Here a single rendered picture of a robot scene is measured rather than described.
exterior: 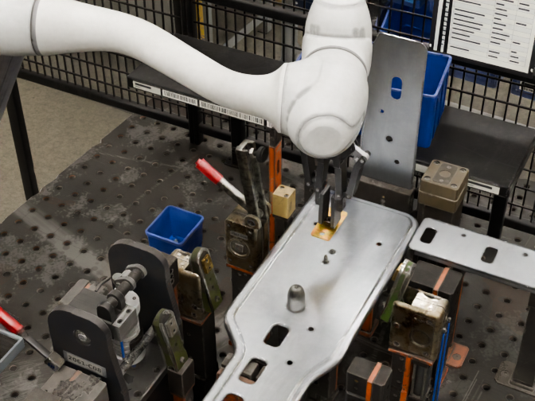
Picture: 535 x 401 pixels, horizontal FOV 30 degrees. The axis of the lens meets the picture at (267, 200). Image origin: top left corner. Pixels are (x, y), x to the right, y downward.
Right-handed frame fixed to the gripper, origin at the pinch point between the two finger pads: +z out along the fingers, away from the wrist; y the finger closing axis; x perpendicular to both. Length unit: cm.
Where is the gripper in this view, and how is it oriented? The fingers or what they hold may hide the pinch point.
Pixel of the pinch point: (329, 206)
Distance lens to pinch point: 176.5
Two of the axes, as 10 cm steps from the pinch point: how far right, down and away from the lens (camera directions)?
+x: 4.5, -5.8, 6.8
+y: 8.9, 2.9, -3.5
